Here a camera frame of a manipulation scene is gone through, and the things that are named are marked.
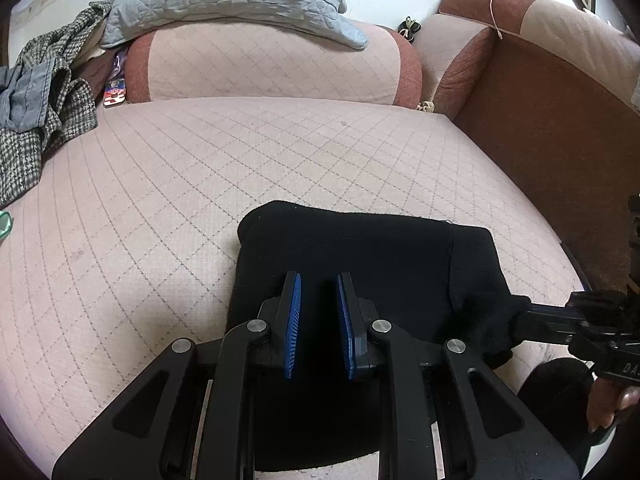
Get grey denim garment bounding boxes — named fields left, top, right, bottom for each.
left=0, top=62, right=56, bottom=133

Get houndstooth coat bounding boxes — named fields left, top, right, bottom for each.
left=0, top=0, right=116, bottom=208

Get red and blue packet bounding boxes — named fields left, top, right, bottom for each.
left=104, top=50, right=128, bottom=107

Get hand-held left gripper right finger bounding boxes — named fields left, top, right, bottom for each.
left=334, top=271, right=581, bottom=480

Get person's right hand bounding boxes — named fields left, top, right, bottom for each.
left=585, top=376, right=640, bottom=434

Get small dark tied cord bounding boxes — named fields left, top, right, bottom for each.
left=398, top=16, right=423, bottom=41

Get black pants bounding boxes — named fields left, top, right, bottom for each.
left=227, top=200, right=532, bottom=473

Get dark purple cloth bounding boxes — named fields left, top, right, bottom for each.
left=82, top=52, right=118, bottom=91

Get pink brown sofa back cushion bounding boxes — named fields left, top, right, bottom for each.
left=415, top=12, right=496, bottom=121
left=125, top=20, right=423, bottom=110

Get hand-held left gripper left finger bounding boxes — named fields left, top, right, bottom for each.
left=51, top=270, right=303, bottom=480

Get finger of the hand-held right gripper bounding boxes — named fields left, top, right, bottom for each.
left=517, top=302, right=591, bottom=346

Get pink quilted sofa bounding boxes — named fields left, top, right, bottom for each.
left=0, top=0, right=640, bottom=480

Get person's dark clothed leg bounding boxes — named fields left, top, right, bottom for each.
left=517, top=357, right=618, bottom=480

